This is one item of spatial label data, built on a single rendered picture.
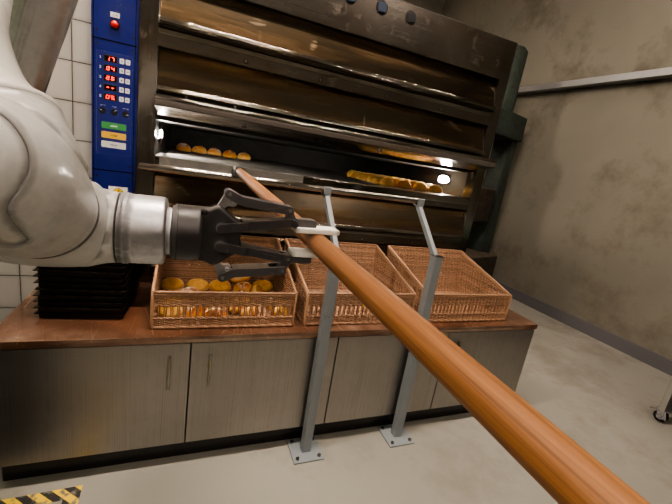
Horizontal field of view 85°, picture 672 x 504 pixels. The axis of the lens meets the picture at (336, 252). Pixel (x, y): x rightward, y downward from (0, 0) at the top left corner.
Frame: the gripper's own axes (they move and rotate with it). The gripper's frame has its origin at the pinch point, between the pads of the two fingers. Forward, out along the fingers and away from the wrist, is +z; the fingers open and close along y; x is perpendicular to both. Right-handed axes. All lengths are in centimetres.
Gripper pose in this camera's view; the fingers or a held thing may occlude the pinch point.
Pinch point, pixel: (314, 241)
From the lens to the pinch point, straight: 57.0
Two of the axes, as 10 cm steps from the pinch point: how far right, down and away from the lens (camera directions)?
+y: -1.6, 9.6, 2.4
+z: 9.2, 0.6, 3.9
